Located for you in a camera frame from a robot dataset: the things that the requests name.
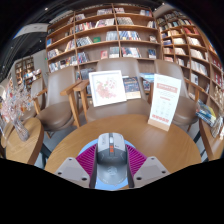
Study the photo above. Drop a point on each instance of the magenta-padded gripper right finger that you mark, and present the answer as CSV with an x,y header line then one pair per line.
x,y
137,162

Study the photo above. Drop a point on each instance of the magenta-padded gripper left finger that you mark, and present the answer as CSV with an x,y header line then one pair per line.
x,y
85,163

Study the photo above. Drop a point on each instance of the grey and orange computer mouse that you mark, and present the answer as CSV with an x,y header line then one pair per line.
x,y
111,156

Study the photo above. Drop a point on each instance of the round light blue mouse pad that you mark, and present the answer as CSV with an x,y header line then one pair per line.
x,y
88,146

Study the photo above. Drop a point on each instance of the brown chair holding framed picture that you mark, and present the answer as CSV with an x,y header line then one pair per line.
x,y
115,110

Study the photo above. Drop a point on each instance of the small round wooden side table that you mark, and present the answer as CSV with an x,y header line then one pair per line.
x,y
25,143
210,143

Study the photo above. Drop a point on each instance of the white red sign, wooden base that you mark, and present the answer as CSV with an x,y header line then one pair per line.
x,y
165,100

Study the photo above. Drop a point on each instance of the brown upholstered wooden armchair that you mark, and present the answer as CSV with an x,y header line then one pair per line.
x,y
185,110
58,100

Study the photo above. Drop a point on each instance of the glass vase with pink flowers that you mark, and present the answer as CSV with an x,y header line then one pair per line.
x,y
20,128

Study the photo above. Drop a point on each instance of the dark cover book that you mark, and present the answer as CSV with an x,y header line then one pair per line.
x,y
132,88

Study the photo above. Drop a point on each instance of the white framed floral picture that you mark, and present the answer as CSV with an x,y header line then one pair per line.
x,y
107,88

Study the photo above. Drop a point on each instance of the light blue book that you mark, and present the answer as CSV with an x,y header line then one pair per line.
x,y
146,80

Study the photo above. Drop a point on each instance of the stack of books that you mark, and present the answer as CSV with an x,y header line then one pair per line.
x,y
206,113

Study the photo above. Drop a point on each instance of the glass vase with beige flowers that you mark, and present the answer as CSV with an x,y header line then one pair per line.
x,y
217,128

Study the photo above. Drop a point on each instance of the distant wooden bookshelf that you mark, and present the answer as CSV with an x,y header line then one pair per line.
x,y
26,71

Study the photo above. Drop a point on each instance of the curved wooden bookshelf with books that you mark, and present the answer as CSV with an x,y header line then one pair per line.
x,y
190,50

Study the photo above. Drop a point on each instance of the wide wooden bookshelf with books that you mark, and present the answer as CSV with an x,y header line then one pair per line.
x,y
103,36

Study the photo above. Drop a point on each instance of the white hanging ceiling sign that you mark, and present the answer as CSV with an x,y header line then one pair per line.
x,y
30,29

